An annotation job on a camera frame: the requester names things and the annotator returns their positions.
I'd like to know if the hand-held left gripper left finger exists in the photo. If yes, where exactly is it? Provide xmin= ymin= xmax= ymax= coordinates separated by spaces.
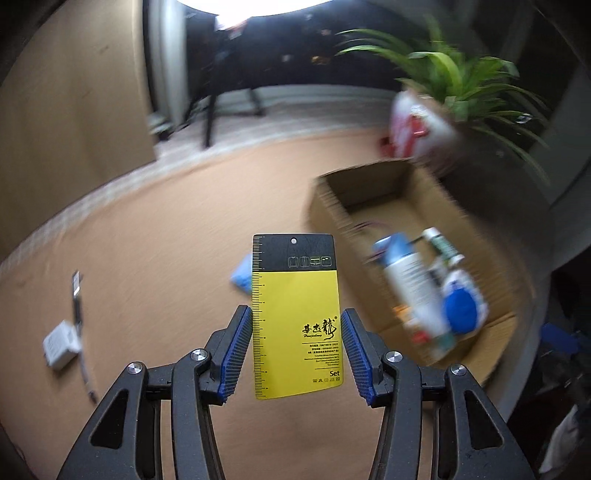
xmin=58 ymin=305 xmax=254 ymax=480

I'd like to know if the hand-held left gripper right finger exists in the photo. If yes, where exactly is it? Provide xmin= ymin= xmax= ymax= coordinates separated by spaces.
xmin=340 ymin=308 xmax=539 ymax=480

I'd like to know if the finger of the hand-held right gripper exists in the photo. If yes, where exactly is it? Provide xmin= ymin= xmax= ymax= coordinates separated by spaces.
xmin=541 ymin=323 xmax=583 ymax=357

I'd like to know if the yellow and black tag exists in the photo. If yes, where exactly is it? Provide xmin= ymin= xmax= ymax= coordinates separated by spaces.
xmin=252 ymin=233 xmax=344 ymax=400

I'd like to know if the patterned tissue packet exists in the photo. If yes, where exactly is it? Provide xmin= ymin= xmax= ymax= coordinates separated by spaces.
xmin=438 ymin=270 xmax=490 ymax=340

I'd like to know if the green and white tube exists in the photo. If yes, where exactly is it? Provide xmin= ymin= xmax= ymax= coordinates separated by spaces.
xmin=422 ymin=227 xmax=465 ymax=268

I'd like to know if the cardboard box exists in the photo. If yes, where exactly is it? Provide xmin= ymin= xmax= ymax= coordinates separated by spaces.
xmin=308 ymin=159 xmax=536 ymax=386

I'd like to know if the blue plastic phone stand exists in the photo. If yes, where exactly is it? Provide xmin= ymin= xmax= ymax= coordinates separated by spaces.
xmin=230 ymin=257 xmax=254 ymax=294

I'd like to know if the white spray bottle blue cap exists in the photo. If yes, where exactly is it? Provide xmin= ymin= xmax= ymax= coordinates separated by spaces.
xmin=372 ymin=233 xmax=458 ymax=365

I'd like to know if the slim pen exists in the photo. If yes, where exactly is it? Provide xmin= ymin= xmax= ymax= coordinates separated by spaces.
xmin=71 ymin=271 xmax=99 ymax=403

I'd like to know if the small white box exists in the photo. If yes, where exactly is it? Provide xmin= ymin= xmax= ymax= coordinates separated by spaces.
xmin=43 ymin=320 xmax=83 ymax=371

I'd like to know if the white and red plant pot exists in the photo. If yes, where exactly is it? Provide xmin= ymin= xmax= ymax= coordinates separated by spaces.
xmin=385 ymin=90 xmax=462 ymax=174

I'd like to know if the black power strip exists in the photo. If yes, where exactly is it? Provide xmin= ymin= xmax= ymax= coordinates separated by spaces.
xmin=148 ymin=115 xmax=174 ymax=141

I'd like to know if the green spider plant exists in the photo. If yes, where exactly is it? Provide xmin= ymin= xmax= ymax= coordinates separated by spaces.
xmin=335 ymin=14 xmax=552 ymax=185

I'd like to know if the wooden board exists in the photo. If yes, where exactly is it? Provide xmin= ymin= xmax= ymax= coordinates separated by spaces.
xmin=0 ymin=0 xmax=158 ymax=261

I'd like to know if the white curtain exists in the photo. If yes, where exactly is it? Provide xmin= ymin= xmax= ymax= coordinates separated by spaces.
xmin=148 ymin=0 xmax=191 ymax=130

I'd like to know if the grey window frame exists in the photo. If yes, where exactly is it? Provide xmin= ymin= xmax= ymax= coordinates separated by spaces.
xmin=503 ymin=0 xmax=591 ymax=217

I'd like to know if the ring light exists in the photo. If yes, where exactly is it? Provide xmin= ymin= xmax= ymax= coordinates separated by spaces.
xmin=178 ymin=0 xmax=324 ymax=19

